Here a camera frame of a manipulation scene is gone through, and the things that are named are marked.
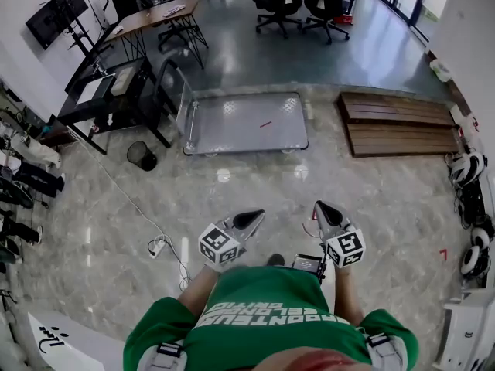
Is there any person's left forearm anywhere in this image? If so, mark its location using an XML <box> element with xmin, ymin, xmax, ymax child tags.
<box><xmin>177</xmin><ymin>264</ymin><xmax>222</xmax><ymax>317</ymax></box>

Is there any brown wooden step platform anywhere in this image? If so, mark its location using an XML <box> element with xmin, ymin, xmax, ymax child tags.
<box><xmin>336</xmin><ymin>90</ymin><xmax>466</xmax><ymax>159</ymax></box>

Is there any person's head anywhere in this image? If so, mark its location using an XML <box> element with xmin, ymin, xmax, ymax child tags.
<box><xmin>266</xmin><ymin>348</ymin><xmax>373</xmax><ymax>371</ymax></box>

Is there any person's right forearm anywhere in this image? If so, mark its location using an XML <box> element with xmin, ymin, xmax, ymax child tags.
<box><xmin>334</xmin><ymin>267</ymin><xmax>367</xmax><ymax>328</ymax></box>

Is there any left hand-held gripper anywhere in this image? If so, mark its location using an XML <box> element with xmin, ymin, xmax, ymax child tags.
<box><xmin>198</xmin><ymin>208</ymin><xmax>266</xmax><ymax>265</ymax></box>

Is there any black mesh wastebasket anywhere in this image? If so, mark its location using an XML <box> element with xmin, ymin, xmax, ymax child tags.
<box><xmin>126</xmin><ymin>141</ymin><xmax>159</xmax><ymax>172</ymax></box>

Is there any white plastic bag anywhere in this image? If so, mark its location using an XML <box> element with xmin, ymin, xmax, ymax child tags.
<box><xmin>429</xmin><ymin>59</ymin><xmax>453</xmax><ymax>83</ymax></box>

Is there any white flat tray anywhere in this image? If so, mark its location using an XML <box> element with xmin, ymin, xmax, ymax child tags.
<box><xmin>76</xmin><ymin>73</ymin><xmax>118</xmax><ymax>107</ymax></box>

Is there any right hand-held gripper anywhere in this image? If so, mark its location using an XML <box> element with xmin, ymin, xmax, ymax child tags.
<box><xmin>313</xmin><ymin>200</ymin><xmax>367</xmax><ymax>269</ymax></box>

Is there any green printed t-shirt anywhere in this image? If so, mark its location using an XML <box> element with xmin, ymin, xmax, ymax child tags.
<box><xmin>122</xmin><ymin>265</ymin><xmax>419</xmax><ymax>371</ymax></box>

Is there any grey platform trolley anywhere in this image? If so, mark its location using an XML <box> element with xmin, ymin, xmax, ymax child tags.
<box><xmin>153</xmin><ymin>56</ymin><xmax>310</xmax><ymax>158</ymax></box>

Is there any white power strip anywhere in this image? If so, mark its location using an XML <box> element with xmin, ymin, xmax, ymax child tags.
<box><xmin>148</xmin><ymin>237</ymin><xmax>168</xmax><ymax>260</ymax></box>

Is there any person's left hand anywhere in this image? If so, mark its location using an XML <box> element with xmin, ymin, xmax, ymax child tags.
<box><xmin>207</xmin><ymin>260</ymin><xmax>235</xmax><ymax>274</ymax></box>

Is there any black monitor on stand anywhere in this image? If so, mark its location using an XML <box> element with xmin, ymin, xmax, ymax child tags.
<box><xmin>25</xmin><ymin>0</ymin><xmax>114</xmax><ymax>70</ymax></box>

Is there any white cabinet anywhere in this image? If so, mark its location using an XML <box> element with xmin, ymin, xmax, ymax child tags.
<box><xmin>432</xmin><ymin>288</ymin><xmax>495</xmax><ymax>371</ymax></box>

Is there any white round headset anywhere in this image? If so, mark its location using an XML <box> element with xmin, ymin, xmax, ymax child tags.
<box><xmin>469</xmin><ymin>226</ymin><xmax>493</xmax><ymax>251</ymax></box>
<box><xmin>459</xmin><ymin>245</ymin><xmax>483</xmax><ymax>278</ymax></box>
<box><xmin>448</xmin><ymin>155</ymin><xmax>475</xmax><ymax>187</ymax></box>
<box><xmin>466</xmin><ymin>151</ymin><xmax>489</xmax><ymax>182</ymax></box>

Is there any black cable tangle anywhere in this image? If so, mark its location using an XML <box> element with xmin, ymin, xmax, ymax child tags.
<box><xmin>454</xmin><ymin>183</ymin><xmax>495</xmax><ymax>232</ymax></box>

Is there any beige box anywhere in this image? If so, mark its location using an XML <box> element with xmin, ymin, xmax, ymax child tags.
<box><xmin>110</xmin><ymin>67</ymin><xmax>137</xmax><ymax>95</ymax></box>

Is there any black shelf cart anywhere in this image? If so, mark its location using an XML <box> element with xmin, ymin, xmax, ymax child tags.
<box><xmin>56</xmin><ymin>54</ymin><xmax>173</xmax><ymax>156</ymax></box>

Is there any wooden desk with wire legs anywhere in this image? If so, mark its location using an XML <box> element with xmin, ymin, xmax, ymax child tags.
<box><xmin>102</xmin><ymin>0</ymin><xmax>210</xmax><ymax>70</ymax></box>

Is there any small black screen device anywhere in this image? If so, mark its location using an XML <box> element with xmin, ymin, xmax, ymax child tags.
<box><xmin>292</xmin><ymin>253</ymin><xmax>327</xmax><ymax>284</ymax></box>

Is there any white floor cable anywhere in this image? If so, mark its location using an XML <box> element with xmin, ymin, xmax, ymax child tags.
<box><xmin>67</xmin><ymin>127</ymin><xmax>193</xmax><ymax>291</ymax></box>

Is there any white panel with black marks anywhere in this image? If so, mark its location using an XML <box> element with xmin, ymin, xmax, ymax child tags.
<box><xmin>26</xmin><ymin>311</ymin><xmax>125</xmax><ymax>371</ymax></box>

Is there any grey shoulder strap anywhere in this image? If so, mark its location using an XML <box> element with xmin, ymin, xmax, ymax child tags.
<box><xmin>359</xmin><ymin>328</ymin><xmax>410</xmax><ymax>371</ymax></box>
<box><xmin>142</xmin><ymin>342</ymin><xmax>189</xmax><ymax>371</ymax></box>

